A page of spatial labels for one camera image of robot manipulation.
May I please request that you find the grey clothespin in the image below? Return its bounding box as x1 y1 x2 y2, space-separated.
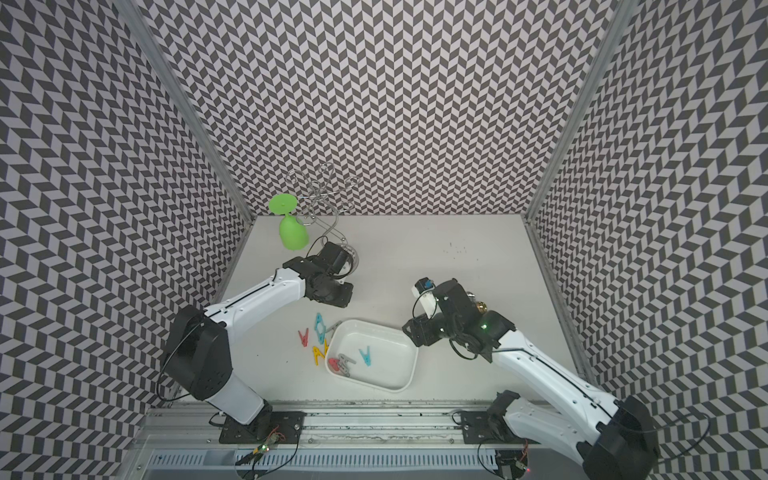
325 320 343 335
336 354 356 378

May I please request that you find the teal clothespin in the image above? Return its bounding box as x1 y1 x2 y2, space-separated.
314 312 334 346
359 347 372 367

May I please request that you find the yellow clothespin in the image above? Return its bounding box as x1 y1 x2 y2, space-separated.
312 342 329 365

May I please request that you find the white plastic storage box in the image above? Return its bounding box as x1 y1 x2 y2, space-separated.
324 319 418 393

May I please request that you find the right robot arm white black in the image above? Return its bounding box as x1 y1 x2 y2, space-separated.
402 278 661 479

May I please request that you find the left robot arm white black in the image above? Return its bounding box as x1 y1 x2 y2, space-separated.
160 242 355 425

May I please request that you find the green plastic goblet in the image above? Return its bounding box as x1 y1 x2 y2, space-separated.
268 193 309 251

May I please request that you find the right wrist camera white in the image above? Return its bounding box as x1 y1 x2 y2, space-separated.
412 277 438 318

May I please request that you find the chrome wire stand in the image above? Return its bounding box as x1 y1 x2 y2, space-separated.
289 162 360 278

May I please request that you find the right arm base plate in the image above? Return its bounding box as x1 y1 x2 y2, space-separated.
451 410 525 445

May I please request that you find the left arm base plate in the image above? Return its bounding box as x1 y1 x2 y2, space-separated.
219 411 306 445

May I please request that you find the aluminium front rail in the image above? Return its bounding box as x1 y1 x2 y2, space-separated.
128 400 631 451

